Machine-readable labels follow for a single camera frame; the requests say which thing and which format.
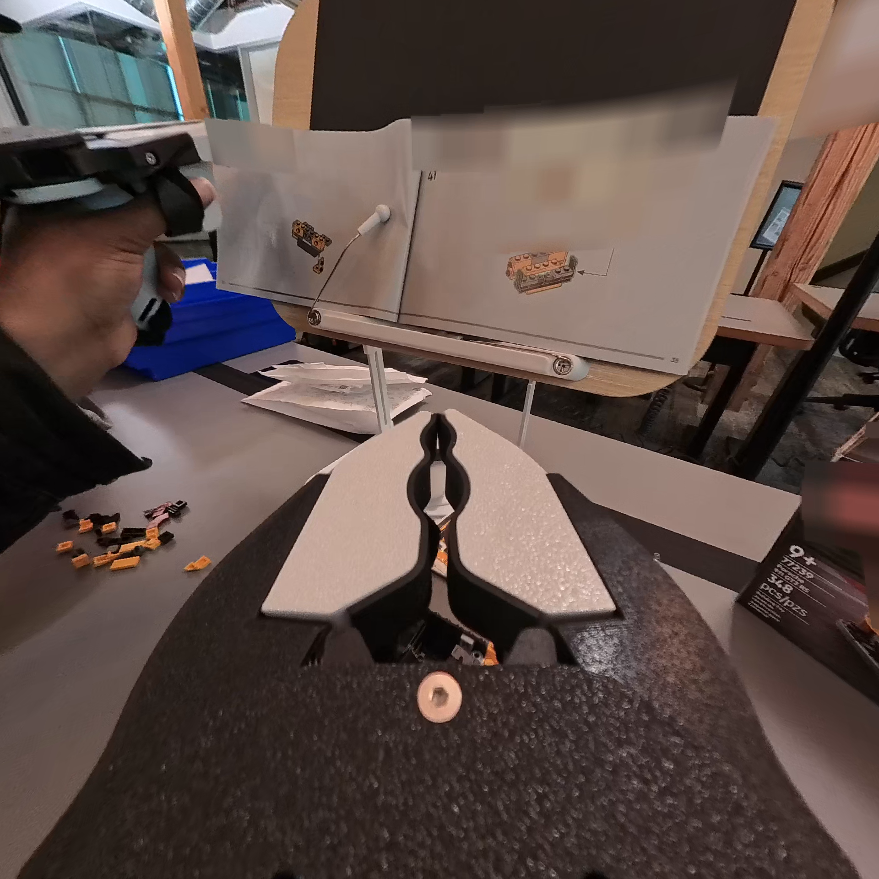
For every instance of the wooden beam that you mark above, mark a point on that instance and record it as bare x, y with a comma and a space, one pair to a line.
182, 62

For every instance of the black metal pole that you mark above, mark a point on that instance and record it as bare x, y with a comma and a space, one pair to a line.
810, 357

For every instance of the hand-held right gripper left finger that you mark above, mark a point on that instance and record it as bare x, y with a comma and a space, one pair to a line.
343, 542

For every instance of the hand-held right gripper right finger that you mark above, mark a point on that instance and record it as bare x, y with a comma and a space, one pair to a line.
529, 542

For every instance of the person's left hand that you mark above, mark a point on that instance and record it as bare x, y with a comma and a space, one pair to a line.
68, 288

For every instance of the small orange toy brick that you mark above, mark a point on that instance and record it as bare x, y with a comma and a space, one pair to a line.
198, 564

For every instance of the black toy set box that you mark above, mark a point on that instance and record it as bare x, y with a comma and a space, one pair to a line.
790, 590

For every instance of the pile of small toy bricks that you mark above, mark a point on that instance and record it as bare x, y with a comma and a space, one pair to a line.
123, 542

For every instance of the blue plastic bin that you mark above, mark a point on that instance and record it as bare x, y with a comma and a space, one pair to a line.
206, 329

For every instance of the grey side table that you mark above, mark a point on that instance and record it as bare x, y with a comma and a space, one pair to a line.
755, 323

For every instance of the black office chair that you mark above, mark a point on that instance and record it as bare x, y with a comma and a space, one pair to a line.
862, 350

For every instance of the small screen on stand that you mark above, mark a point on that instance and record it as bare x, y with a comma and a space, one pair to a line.
776, 216

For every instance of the wood-edged side table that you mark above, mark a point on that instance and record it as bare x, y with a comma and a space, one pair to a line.
838, 299

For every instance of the wooden post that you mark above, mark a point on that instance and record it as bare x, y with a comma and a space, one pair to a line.
824, 226

